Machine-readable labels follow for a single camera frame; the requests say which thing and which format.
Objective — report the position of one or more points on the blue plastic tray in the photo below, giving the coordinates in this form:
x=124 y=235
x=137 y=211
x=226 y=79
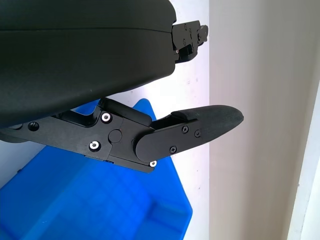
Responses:
x=100 y=200

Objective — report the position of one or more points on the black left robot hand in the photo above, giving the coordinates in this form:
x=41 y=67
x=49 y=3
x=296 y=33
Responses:
x=75 y=62

